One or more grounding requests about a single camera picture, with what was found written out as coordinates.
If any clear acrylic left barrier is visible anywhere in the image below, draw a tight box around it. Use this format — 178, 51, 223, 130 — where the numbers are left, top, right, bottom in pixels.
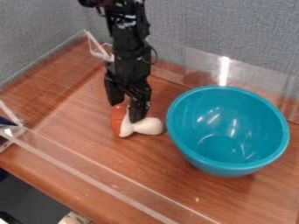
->
0, 29, 86, 87

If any clear acrylic front barrier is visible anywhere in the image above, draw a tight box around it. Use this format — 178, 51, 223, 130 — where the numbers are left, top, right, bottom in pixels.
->
0, 100, 219, 224

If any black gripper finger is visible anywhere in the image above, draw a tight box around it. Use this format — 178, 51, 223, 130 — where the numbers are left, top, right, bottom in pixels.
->
128, 98, 151, 123
104, 77, 126, 106

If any clear acrylic back barrier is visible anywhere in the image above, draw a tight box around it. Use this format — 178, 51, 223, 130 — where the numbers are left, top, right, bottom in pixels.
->
152, 45, 299, 123

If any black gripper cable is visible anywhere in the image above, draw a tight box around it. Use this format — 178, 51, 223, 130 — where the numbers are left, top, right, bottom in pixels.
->
144, 40, 160, 67

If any clear acrylic corner bracket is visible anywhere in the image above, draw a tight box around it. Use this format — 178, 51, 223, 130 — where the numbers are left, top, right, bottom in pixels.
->
84, 31, 115, 62

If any blue plastic bowl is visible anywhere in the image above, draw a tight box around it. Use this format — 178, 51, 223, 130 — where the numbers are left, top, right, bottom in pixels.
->
166, 86, 291, 178

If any clear acrylic barrier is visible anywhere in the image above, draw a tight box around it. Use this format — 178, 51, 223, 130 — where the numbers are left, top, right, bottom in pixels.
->
0, 29, 86, 87
0, 100, 219, 224
152, 45, 299, 123

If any white brown toy mushroom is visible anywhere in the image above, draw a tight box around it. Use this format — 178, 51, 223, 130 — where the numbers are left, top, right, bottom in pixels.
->
110, 104, 164, 137

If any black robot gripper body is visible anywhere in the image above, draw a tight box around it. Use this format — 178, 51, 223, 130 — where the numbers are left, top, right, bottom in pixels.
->
104, 47, 152, 101

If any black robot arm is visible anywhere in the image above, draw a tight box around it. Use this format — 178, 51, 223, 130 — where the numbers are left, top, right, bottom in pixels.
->
78, 0, 154, 123

